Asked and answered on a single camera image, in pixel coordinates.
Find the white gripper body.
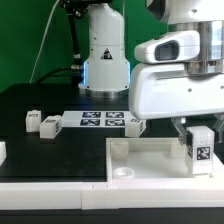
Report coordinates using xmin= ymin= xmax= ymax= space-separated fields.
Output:
xmin=129 ymin=63 xmax=224 ymax=120

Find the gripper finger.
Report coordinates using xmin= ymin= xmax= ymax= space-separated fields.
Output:
xmin=171 ymin=117 xmax=187 ymax=145
xmin=214 ymin=113 xmax=224 ymax=143

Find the white square tabletop part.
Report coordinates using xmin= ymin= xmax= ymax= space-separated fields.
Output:
xmin=106 ymin=138 xmax=224 ymax=186

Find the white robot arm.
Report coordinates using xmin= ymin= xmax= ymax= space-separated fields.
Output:
xmin=79 ymin=0 xmax=224 ymax=143

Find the white plate with tags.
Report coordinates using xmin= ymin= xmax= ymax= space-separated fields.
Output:
xmin=62 ymin=111 xmax=133 ymax=128

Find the white left fence block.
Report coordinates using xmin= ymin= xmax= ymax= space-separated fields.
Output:
xmin=0 ymin=141 xmax=7 ymax=166

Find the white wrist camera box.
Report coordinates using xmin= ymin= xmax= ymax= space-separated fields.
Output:
xmin=134 ymin=30 xmax=200 ymax=64

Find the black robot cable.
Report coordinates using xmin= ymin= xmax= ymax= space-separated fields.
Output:
xmin=34 ymin=0 xmax=114 ymax=85

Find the white thin cable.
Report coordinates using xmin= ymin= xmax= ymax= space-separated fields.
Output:
xmin=29 ymin=0 xmax=62 ymax=84

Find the white front fence rail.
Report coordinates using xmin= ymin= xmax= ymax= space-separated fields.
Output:
xmin=0 ymin=179 xmax=224 ymax=210

